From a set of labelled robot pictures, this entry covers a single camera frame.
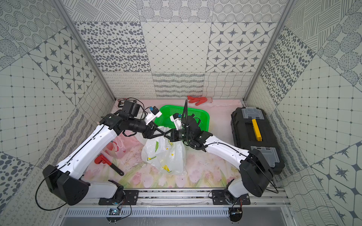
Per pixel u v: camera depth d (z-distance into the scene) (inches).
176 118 28.1
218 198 28.8
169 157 30.7
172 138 26.7
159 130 26.4
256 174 16.7
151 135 25.1
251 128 33.1
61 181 15.0
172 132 28.1
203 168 33.5
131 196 28.8
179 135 27.0
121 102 45.7
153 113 25.1
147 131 24.5
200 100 46.3
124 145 29.6
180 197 30.1
